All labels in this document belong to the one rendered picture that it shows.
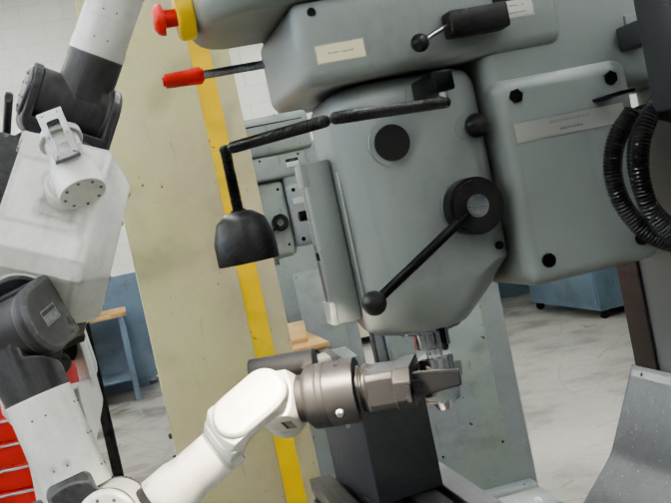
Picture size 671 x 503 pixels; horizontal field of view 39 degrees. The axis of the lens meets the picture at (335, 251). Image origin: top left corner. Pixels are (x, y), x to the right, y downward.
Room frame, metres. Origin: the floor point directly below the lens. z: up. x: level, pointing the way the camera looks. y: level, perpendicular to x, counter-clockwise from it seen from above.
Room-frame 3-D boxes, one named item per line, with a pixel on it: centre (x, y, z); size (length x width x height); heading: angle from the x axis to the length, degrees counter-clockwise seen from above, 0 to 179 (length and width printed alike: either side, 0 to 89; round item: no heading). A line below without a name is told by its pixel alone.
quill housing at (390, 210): (1.25, -0.11, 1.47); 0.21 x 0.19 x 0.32; 13
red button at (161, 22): (1.20, 0.15, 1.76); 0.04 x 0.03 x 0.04; 13
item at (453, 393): (1.25, -0.10, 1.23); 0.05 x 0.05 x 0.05
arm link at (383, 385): (1.27, -0.01, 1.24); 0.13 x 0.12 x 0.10; 169
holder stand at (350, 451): (1.67, 0.00, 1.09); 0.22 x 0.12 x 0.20; 19
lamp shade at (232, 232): (1.11, 0.10, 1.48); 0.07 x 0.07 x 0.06
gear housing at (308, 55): (1.26, -0.14, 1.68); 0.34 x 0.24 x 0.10; 103
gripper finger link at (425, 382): (1.22, -0.09, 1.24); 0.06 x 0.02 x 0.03; 79
